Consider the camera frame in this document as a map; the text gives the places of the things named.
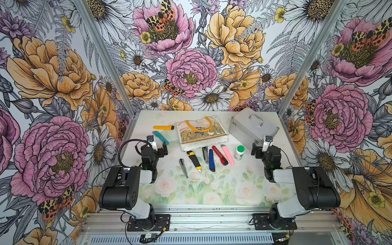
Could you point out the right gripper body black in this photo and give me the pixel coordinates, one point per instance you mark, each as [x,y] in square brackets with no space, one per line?
[261,152]

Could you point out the teal utility knife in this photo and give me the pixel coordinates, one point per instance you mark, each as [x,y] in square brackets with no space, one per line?
[161,137]

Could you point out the small grey art knife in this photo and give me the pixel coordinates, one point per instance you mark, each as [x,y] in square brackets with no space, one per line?
[183,167]

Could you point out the black yellow utility knife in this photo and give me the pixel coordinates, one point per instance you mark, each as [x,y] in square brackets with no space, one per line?
[194,160]

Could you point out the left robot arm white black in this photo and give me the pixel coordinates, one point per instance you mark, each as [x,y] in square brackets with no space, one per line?
[120,190]

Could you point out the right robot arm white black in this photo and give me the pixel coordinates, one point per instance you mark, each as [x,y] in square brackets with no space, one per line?
[314,191]

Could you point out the pink utility knife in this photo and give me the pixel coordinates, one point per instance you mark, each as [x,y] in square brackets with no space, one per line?
[228,154]

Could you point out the red utility knife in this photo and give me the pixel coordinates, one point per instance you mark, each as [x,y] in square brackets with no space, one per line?
[222,158]

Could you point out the grey metal utility knife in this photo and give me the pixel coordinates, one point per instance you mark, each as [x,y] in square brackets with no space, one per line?
[205,154]

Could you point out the blue utility knife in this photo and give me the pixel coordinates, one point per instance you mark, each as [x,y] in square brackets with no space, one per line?
[211,160]

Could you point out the white bottle green cap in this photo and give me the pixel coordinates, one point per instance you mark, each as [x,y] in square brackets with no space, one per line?
[240,150]

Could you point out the silver aluminium case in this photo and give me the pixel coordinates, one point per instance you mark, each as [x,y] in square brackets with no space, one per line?
[250,128]

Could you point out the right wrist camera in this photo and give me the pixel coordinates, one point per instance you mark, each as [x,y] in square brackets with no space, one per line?
[267,142]

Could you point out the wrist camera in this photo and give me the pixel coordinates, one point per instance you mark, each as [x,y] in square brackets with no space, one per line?
[151,140]
[267,142]

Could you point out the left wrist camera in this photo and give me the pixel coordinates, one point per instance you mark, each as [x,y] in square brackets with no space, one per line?
[151,140]

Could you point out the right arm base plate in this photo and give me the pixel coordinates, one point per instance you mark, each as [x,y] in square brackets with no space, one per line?
[263,221]

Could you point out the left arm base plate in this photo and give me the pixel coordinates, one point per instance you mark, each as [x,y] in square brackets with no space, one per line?
[154,223]

